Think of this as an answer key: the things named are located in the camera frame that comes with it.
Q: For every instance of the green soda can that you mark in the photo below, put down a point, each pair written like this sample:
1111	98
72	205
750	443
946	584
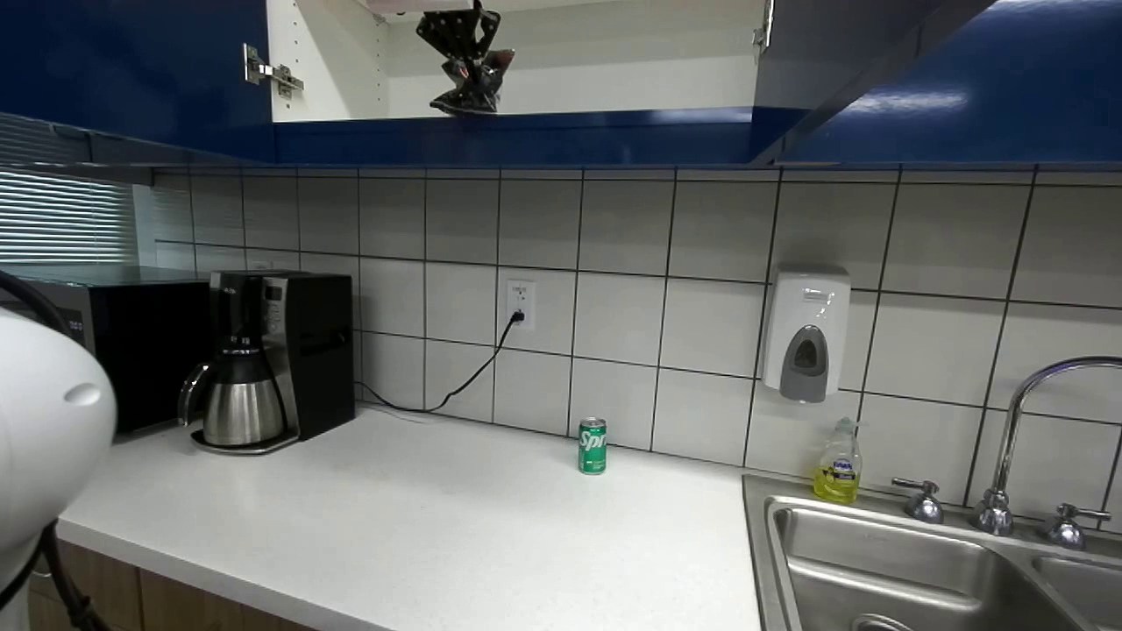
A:
594	445

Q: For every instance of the white window blinds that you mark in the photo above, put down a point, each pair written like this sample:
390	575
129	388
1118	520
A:
63	228

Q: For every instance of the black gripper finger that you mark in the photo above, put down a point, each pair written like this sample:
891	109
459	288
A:
452	67
497	65

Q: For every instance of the blue cabinet door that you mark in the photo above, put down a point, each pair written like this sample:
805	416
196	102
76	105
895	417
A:
129	57
852	57

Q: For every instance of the white wall outlet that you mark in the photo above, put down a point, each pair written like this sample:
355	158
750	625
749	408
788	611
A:
520	300

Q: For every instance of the silver cabinet hinge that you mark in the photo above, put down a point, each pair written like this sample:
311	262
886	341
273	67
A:
767	21
268	71

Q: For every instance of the steel coffee carafe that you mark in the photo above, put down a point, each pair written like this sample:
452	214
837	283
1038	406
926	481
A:
238	406

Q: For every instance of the black microwave oven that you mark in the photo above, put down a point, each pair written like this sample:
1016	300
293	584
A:
153	351

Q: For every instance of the yellow dish soap bottle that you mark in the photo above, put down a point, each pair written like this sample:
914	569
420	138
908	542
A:
839	474

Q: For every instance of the blue neighbouring wall cabinet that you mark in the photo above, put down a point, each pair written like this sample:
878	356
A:
1017	94

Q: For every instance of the wooden base cabinet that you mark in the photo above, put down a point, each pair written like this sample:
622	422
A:
153	597

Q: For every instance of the chrome gooseneck faucet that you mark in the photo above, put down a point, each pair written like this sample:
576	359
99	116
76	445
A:
1016	422

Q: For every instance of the stainless steel sink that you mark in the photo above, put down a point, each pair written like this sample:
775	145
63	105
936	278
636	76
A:
888	562

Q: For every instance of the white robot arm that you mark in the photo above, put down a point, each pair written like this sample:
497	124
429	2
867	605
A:
41	431

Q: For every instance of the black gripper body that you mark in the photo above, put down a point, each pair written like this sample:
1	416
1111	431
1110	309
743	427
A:
456	30

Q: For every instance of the white wall soap dispenser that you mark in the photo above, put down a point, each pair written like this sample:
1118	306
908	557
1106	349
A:
809	337

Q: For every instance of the black coffee maker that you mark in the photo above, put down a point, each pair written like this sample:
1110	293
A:
311	351

